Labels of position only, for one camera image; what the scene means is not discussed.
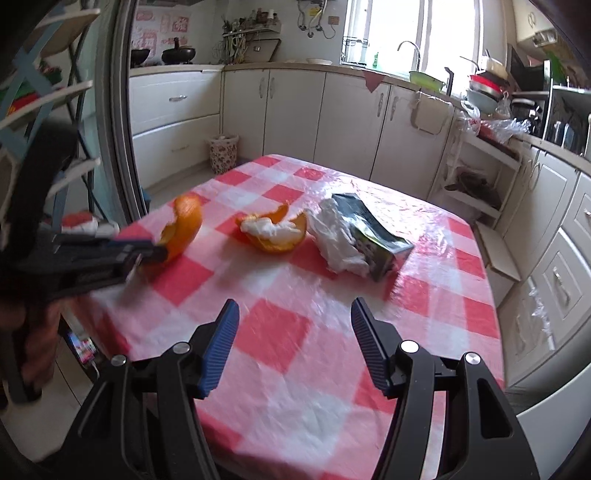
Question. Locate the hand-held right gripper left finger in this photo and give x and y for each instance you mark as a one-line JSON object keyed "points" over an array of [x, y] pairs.
{"points": [[221, 341]]}

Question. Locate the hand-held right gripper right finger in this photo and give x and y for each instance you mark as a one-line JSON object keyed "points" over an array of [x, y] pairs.
{"points": [[369, 341]]}

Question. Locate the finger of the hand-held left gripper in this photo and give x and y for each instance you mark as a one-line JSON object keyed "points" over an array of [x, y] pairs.
{"points": [[101, 270], [106, 243]]}

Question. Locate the curled orange peel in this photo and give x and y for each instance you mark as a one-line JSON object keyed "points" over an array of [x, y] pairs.
{"points": [[187, 221]]}

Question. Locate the white plastic bag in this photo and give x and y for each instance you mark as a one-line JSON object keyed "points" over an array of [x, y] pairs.
{"points": [[337, 240]]}

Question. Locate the dark green snack packet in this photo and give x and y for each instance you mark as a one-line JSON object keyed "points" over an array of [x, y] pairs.
{"points": [[374, 230]]}

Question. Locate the wide orange peel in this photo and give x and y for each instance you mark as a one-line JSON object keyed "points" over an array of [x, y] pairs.
{"points": [[277, 242]]}

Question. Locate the white tissue wad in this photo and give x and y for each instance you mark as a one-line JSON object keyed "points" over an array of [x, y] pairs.
{"points": [[268, 227]]}

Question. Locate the person's left hand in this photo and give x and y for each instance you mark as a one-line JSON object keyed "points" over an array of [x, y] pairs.
{"points": [[44, 350]]}

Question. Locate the red white slipper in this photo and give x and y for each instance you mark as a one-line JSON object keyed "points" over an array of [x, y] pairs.
{"points": [[81, 222]]}

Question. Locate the white blue shoe rack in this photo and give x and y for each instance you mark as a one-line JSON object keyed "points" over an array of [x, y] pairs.
{"points": [[60, 138]]}

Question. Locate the red white checked tablecloth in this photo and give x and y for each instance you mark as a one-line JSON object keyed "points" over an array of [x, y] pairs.
{"points": [[300, 323]]}

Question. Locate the smartphone with lit screen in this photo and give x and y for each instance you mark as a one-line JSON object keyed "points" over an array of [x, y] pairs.
{"points": [[84, 350]]}

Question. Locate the green slipper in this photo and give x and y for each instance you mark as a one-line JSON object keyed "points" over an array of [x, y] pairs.
{"points": [[51, 76]]}

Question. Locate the cream stove cabinet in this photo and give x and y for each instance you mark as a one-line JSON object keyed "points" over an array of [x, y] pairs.
{"points": [[175, 124]]}

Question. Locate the patterned wastebasket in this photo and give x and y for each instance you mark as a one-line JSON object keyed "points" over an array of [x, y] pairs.
{"points": [[224, 154]]}

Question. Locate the white step stool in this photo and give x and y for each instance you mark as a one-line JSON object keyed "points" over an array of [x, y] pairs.
{"points": [[501, 254]]}

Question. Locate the clear hanging plastic bag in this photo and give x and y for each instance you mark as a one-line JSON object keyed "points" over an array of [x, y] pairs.
{"points": [[540, 314]]}

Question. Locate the black wok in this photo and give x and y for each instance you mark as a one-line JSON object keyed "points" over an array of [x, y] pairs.
{"points": [[141, 56], [179, 53]]}

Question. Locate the white rolling cart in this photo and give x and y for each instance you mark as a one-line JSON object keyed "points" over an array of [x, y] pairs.
{"points": [[485, 194]]}

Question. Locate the dark frying pan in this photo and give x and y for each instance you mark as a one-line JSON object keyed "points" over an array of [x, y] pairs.
{"points": [[475, 187]]}

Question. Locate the cream drawer cabinet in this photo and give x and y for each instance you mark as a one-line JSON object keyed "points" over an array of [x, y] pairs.
{"points": [[554, 277]]}

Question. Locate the cream kitchen base cabinets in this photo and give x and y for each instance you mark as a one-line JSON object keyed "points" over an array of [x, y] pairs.
{"points": [[351, 129]]}

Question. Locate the white hanging bag holder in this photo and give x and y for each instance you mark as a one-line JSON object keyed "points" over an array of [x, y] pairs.
{"points": [[431, 115]]}

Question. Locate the crumpled clear plastic bags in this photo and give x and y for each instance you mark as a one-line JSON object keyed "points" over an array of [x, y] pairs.
{"points": [[503, 124]]}

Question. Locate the pink hanging cloth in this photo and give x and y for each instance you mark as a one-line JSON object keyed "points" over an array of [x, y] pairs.
{"points": [[372, 79]]}

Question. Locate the green basin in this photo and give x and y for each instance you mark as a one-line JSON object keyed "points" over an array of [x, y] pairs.
{"points": [[427, 79]]}

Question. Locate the stack of bowls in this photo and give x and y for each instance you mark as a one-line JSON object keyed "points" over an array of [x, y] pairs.
{"points": [[485, 87]]}

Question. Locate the black toaster oven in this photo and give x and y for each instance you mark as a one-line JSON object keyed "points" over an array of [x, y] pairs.
{"points": [[531, 113]]}

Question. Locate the chrome faucet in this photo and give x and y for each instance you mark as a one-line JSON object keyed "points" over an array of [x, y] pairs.
{"points": [[411, 50]]}

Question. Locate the white counter shelf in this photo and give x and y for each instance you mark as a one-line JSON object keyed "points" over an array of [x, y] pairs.
{"points": [[570, 120]]}

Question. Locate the kitchen window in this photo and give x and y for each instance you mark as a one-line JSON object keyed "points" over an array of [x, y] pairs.
{"points": [[406, 27]]}

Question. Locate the green bag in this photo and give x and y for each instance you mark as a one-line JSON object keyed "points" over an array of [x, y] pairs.
{"points": [[556, 67]]}

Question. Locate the grey sliding door frame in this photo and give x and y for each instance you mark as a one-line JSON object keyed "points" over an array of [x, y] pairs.
{"points": [[122, 115]]}

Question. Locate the red paper wall decor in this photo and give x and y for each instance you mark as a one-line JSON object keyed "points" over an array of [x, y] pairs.
{"points": [[161, 21]]}

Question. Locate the grey wall tray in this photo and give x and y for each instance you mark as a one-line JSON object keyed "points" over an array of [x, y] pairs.
{"points": [[263, 50]]}

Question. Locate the wall utensil rack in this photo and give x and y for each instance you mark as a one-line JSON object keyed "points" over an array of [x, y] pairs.
{"points": [[240, 32]]}

